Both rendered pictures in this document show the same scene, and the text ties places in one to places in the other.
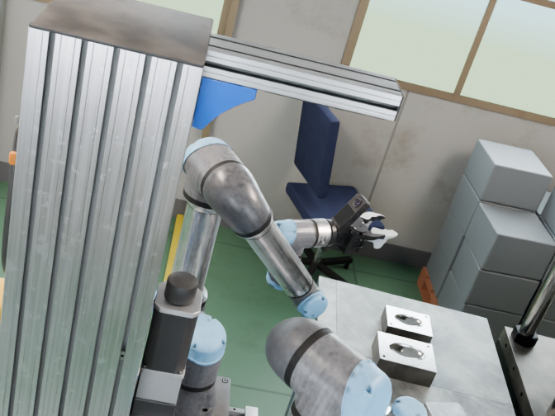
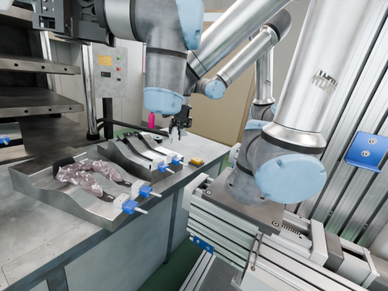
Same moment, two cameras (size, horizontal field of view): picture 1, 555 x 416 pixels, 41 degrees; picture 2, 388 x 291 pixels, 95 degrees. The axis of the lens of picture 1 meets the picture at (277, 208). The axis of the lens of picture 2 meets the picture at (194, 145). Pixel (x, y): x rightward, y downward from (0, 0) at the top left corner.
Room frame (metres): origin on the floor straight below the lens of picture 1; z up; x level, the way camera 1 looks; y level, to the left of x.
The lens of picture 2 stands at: (1.91, 0.21, 1.36)
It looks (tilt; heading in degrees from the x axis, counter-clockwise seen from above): 22 degrees down; 216
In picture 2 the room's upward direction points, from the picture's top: 9 degrees clockwise
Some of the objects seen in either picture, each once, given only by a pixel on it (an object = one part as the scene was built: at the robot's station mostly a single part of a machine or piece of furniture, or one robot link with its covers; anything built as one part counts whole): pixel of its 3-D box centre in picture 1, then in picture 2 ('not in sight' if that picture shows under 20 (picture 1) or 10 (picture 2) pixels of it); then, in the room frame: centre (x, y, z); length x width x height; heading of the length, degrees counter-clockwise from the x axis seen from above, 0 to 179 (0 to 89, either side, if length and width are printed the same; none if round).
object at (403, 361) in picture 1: (403, 358); not in sight; (2.10, -0.56, 0.83); 0.20 x 0.15 x 0.07; 94
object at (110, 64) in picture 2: not in sight; (108, 132); (1.13, -1.35, 0.73); 0.30 x 0.22 x 1.47; 4
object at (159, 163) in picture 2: not in sight; (164, 168); (1.34, -0.36, 0.89); 0.13 x 0.05 x 0.05; 94
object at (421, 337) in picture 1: (405, 326); not in sight; (2.30, -0.58, 0.83); 0.17 x 0.13 x 0.06; 94
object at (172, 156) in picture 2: not in sight; (178, 161); (1.23, -0.37, 0.89); 0.13 x 0.05 x 0.05; 94
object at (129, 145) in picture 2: not in sight; (140, 145); (1.31, -0.62, 0.92); 0.35 x 0.16 x 0.09; 94
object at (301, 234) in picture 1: (292, 235); (170, 23); (1.67, -0.06, 1.43); 0.11 x 0.08 x 0.09; 125
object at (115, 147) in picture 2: not in sight; (139, 150); (1.30, -0.64, 0.87); 0.50 x 0.26 x 0.14; 94
